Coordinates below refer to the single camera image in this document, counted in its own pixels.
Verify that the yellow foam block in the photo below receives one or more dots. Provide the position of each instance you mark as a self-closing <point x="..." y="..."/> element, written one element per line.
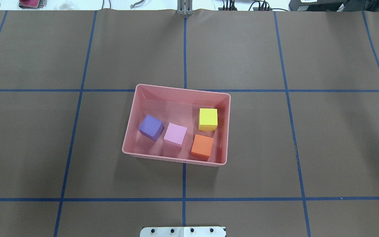
<point x="208" y="119"/>

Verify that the pink foam block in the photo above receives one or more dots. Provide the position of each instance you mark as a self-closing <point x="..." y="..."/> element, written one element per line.
<point x="175" y="135"/>

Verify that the orange foam block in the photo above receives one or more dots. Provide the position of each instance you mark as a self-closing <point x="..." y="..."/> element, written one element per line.
<point x="202" y="147"/>

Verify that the purple foam block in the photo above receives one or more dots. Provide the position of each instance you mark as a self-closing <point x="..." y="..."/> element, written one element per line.
<point x="151" y="127"/>

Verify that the pink plastic bin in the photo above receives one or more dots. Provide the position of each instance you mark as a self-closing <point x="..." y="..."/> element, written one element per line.
<point x="181" y="107"/>

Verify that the black power adapter box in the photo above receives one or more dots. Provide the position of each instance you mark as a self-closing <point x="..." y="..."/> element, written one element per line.
<point x="315" y="5"/>

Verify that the grey pink cloth pouch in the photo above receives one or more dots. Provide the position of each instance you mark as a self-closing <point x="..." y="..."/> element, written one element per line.
<point x="32" y="4"/>

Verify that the aluminium frame post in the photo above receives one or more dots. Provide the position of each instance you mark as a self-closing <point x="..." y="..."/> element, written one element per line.
<point x="184" y="7"/>

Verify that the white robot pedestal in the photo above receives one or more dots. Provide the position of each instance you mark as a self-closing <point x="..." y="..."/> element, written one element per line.
<point x="183" y="231"/>

